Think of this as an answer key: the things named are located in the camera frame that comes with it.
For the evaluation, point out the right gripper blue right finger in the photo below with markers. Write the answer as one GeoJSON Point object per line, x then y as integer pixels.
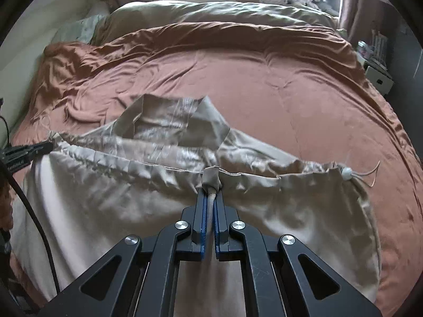
{"type": "Point", "coordinates": [226, 247]}

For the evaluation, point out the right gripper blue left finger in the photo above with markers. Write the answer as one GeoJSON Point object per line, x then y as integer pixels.
{"type": "Point", "coordinates": [192, 243]}

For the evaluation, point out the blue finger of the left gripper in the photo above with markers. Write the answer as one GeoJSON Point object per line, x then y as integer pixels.
{"type": "Point", "coordinates": [29, 150]}

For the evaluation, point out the beige zip jacket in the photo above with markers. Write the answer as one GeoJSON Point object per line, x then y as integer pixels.
{"type": "Point", "coordinates": [136, 174]}

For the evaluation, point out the pale green pillow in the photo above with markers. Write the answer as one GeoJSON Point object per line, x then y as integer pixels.
{"type": "Point", "coordinates": [80, 30]}

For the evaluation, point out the rust brown duvet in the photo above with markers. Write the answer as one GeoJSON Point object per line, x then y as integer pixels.
{"type": "Point", "coordinates": [300, 88]}

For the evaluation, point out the cream padded headboard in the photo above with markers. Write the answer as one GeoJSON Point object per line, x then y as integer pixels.
{"type": "Point", "coordinates": [24, 45]}

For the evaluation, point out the olive beige duvet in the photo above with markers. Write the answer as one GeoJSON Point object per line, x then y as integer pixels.
{"type": "Point", "coordinates": [146, 15]}

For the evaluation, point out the white bedside nightstand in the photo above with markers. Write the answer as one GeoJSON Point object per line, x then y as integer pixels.
{"type": "Point", "coordinates": [380, 78]}

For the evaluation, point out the right pink curtain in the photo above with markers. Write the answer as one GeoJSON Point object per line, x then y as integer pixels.
{"type": "Point", "coordinates": [359, 18]}

